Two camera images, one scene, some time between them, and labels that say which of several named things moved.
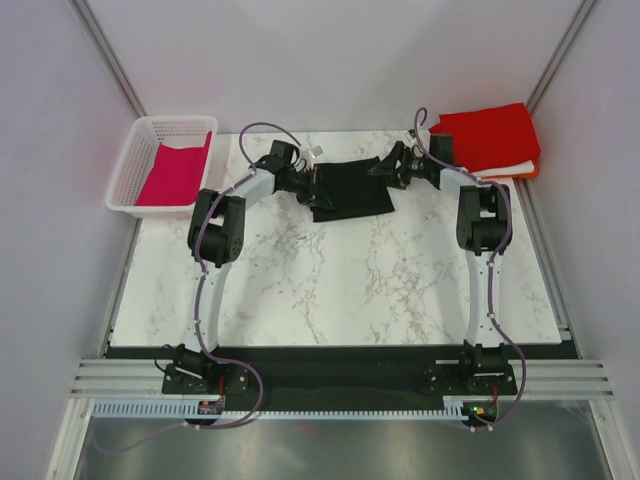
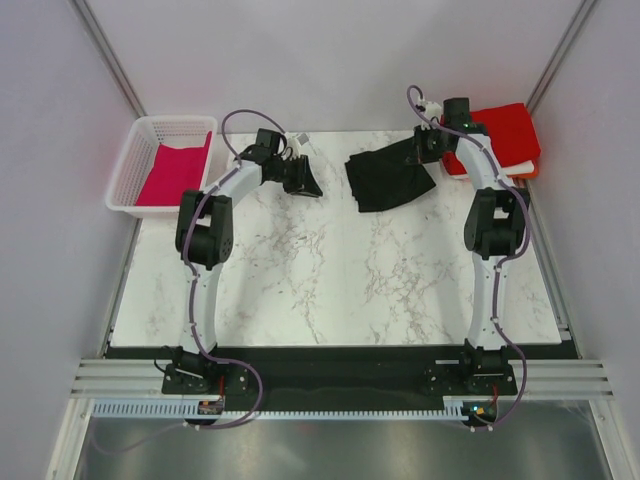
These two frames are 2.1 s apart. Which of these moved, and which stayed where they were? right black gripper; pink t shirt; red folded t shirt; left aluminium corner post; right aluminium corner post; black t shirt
Moved: black t shirt; right black gripper
Stayed: right aluminium corner post; red folded t shirt; pink t shirt; left aluminium corner post
